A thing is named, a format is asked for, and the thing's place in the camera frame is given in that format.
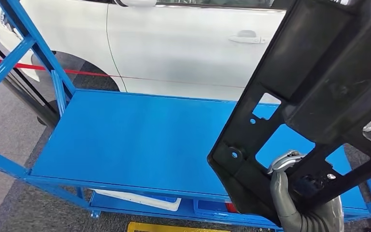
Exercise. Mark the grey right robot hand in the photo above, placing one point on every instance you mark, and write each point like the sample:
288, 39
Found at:
280, 198

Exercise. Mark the black plastic plate frame part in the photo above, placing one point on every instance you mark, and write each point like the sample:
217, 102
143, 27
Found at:
316, 64

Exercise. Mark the blue metal shelf rack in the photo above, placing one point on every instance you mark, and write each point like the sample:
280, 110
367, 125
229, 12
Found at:
124, 137

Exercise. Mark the red item in crate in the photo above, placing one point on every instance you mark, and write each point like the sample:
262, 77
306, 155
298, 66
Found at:
231, 208

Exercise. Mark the blue plastic crate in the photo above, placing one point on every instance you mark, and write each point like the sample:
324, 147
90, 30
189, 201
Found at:
164, 199
209, 206

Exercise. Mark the white plastic crate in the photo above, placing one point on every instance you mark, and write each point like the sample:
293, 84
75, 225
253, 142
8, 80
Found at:
140, 200

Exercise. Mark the white car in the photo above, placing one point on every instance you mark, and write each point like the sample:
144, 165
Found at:
172, 48

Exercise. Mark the red barrier belt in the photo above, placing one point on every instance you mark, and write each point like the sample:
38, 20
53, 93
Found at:
86, 73

